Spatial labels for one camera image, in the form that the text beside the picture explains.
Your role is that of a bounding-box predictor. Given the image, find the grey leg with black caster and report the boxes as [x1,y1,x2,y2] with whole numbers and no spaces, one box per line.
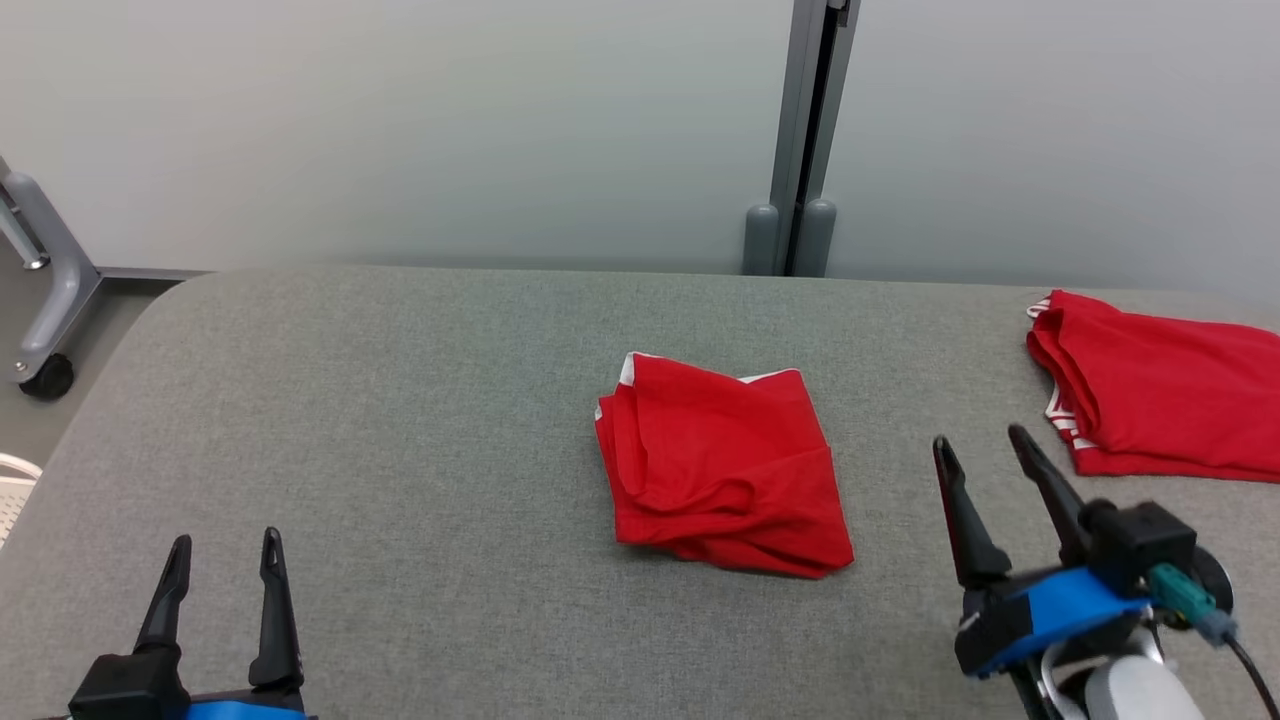
[0,155,104,403]

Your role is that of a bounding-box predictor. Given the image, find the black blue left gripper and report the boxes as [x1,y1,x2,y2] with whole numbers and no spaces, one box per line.
[68,528,316,720]

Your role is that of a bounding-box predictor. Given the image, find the black cable with teal plug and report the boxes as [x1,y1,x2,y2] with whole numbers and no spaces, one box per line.
[1147,563,1280,720]

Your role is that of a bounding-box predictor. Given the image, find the cream perforated laundry basket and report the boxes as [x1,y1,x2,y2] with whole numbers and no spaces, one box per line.
[0,453,44,549]

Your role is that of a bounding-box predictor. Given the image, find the red shorts with white stripes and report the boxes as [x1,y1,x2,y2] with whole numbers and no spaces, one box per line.
[594,352,856,581]

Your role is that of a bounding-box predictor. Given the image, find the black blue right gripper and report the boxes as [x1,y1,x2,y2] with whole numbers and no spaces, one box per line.
[933,424,1153,681]

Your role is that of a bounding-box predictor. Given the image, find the red Bulls 23 jersey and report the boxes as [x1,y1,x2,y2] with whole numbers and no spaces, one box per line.
[1026,289,1280,485]

